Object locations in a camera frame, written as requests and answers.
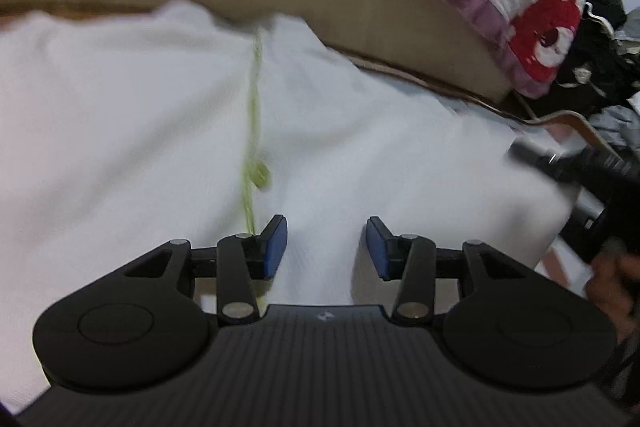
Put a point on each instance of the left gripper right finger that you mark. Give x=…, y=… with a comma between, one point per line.
x=409, y=259

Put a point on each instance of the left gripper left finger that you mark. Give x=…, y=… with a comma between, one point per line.
x=243, y=259

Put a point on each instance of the striped pastel floor rug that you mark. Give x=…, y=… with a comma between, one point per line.
x=566, y=130

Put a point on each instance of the white waffle garment green trim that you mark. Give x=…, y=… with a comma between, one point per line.
x=120, y=134

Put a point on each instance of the person's right hand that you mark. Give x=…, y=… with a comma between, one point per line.
x=605, y=290

